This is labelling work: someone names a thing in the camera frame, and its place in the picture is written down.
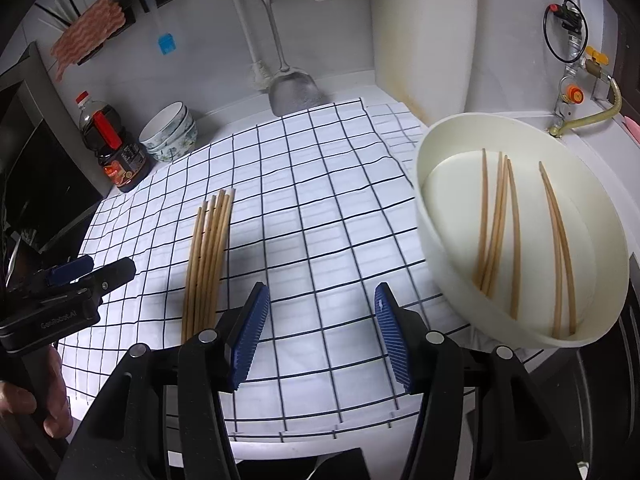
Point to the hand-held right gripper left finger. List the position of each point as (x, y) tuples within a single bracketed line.
[(250, 335)]

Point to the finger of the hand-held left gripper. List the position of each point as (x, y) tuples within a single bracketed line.
[(115, 270), (70, 267)]

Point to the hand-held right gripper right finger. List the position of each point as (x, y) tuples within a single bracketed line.
[(395, 335)]

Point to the pile of wooden chopsticks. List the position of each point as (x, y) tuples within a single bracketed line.
[(205, 270)]

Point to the cream plastic basin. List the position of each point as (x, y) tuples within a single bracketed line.
[(450, 195)]

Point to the single wooden chopstick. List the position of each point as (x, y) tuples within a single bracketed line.
[(496, 200), (501, 220), (552, 240)]

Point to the person's left hand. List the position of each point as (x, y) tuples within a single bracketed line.
[(57, 410)]

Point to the black kitchen appliance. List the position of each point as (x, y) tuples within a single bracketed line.
[(40, 170)]

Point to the dark soy sauce bottle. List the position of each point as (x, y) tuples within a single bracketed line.
[(115, 160)]

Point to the white patterned bowl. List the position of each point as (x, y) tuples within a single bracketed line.
[(162, 122), (186, 135), (175, 155)]

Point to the white black checked cloth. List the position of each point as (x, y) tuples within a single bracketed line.
[(310, 210)]

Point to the blue silicone brush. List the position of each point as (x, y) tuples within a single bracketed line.
[(166, 44)]

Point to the pink striped rag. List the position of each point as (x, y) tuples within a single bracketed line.
[(90, 30)]

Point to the metal spatula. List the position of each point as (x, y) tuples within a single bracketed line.
[(295, 92)]

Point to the metal gas valve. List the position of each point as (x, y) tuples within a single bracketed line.
[(570, 95)]

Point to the white cutting board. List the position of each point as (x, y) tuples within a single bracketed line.
[(425, 35)]

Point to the pink plastic item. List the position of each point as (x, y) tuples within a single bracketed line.
[(634, 130)]

